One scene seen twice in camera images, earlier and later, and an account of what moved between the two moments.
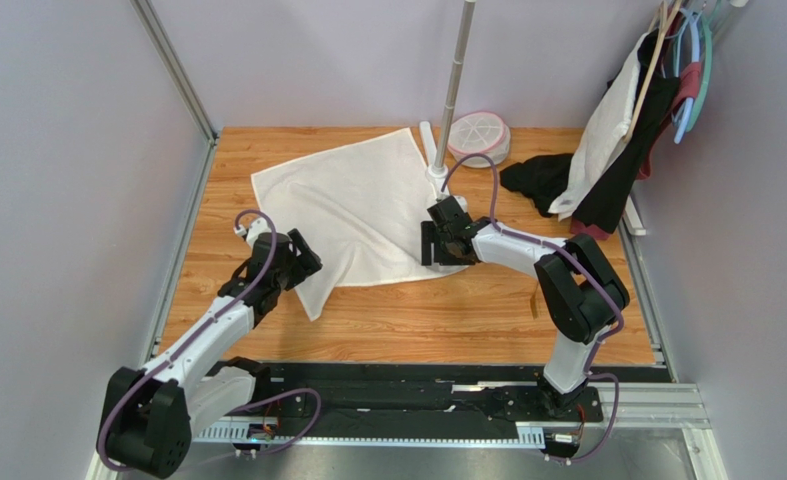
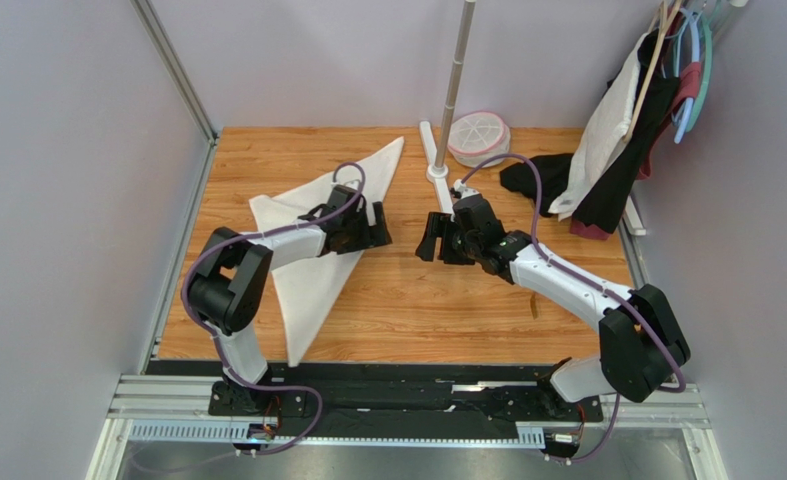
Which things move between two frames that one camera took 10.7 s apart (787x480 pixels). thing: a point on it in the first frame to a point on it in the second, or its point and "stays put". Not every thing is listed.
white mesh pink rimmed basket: x=478 y=131 stays put
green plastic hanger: x=705 y=84 stays put
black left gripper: x=306 y=263 to x=382 y=235
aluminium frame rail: x=176 y=66 stays put
